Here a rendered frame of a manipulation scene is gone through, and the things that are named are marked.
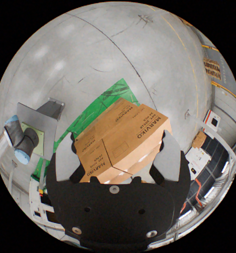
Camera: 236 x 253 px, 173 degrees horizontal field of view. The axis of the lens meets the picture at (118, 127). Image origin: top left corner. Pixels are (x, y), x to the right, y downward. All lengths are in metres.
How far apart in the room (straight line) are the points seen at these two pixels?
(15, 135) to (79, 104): 1.08
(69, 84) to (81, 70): 0.26
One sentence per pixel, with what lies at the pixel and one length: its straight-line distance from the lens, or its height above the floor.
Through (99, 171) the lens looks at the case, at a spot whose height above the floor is 0.92.
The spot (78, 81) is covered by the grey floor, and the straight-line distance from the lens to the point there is 1.34.
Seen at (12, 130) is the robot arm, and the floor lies 1.00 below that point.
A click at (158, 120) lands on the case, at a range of 0.74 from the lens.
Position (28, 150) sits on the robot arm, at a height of 0.95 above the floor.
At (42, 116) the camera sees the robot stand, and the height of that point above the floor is 0.75.
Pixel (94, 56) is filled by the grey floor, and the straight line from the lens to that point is 1.40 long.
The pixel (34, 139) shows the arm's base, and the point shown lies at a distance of 0.78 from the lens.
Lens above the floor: 1.34
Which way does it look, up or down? 54 degrees down
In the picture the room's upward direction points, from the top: 145 degrees clockwise
